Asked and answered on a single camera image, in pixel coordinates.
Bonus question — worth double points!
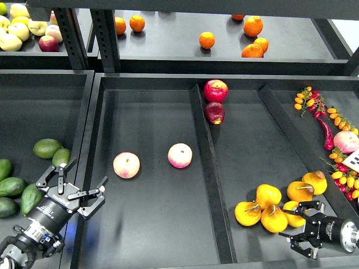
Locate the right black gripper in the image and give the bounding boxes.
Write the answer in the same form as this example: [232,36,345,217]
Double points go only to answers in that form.
[278,200,348,261]

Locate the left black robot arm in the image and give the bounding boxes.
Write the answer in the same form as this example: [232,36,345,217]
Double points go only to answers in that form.
[1,159,108,268]

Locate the green avocado far left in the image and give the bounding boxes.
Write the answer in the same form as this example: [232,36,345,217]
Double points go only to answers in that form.
[0,159,12,181]

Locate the red apple on shelf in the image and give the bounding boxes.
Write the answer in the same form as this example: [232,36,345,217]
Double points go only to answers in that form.
[39,35,59,52]

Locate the yellow lemon on shelf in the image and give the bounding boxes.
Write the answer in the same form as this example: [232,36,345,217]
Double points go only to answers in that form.
[11,16,30,26]

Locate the orange red tomato bunch upper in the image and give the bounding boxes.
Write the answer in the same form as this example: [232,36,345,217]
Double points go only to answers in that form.
[294,86,326,118]

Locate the pale yellow apple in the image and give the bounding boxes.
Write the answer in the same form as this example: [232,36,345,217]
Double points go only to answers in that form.
[27,19,48,36]
[7,22,30,41]

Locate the orange left edge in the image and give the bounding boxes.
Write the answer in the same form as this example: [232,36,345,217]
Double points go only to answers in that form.
[114,17,127,35]

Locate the orange tomato vine middle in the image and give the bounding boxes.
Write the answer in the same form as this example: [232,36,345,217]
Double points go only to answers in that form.
[326,107,358,136]

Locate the pink peach on shelf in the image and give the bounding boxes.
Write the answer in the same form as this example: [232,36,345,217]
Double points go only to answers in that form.
[45,25,63,43]

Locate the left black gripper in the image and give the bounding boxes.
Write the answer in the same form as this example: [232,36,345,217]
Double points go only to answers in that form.
[26,158,108,234]

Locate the green avocado middle left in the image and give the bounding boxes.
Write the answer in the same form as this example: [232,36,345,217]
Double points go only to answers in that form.
[0,177,27,197]

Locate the red chili pepper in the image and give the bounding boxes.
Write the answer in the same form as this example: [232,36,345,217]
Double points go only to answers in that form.
[317,118,334,150]

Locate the pink apple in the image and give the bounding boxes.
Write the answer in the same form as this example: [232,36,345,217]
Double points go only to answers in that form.
[113,152,140,179]
[168,143,192,169]

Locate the pale yellow apple middle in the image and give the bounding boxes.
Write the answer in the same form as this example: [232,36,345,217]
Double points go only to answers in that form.
[7,22,30,41]

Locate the black shelf upright post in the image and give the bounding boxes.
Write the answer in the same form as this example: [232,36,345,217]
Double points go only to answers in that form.
[90,9,121,73]

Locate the white marker card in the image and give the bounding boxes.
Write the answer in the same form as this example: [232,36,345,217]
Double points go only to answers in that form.
[342,149,359,172]

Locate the cherry tomato bunch lower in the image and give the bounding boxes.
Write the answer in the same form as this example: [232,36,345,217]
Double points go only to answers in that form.
[321,147,358,202]

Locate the green avocado lower left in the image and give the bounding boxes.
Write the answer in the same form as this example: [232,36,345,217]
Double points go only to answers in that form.
[0,197,18,217]

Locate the yellow pear behind gripper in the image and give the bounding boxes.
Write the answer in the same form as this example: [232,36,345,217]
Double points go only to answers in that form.
[255,184,282,210]

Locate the black large divided tray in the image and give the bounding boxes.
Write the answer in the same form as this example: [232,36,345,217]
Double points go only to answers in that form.
[71,75,358,268]

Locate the light green avocado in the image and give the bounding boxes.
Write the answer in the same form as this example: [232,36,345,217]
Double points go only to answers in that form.
[33,138,63,159]
[52,148,71,167]

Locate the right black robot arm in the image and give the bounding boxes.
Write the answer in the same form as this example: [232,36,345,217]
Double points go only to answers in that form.
[279,201,358,259]

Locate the pink peach right bin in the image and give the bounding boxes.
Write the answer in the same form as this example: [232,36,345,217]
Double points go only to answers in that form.
[333,131,358,154]

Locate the yellow pear with brown top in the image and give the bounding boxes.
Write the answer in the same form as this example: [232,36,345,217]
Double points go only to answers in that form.
[287,181,315,202]

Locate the pink apple left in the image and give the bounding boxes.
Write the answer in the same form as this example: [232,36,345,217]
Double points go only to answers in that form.
[113,152,140,179]

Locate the bright red apple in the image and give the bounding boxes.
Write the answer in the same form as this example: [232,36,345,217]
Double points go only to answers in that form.
[204,80,228,103]

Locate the orange right small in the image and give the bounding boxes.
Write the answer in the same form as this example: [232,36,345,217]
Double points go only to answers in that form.
[254,38,269,54]

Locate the dark red apple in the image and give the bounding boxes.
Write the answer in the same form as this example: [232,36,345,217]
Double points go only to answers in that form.
[204,102,225,125]

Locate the pale yellow apple right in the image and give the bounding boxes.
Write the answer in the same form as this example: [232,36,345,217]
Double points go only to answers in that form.
[27,19,48,36]

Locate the dark green avocado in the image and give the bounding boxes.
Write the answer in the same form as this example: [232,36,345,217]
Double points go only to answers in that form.
[21,183,45,216]

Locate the pink apple centre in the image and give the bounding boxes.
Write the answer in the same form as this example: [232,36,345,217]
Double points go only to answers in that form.
[168,143,192,169]

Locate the orange front right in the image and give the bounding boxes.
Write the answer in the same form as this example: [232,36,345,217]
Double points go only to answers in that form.
[241,44,264,58]

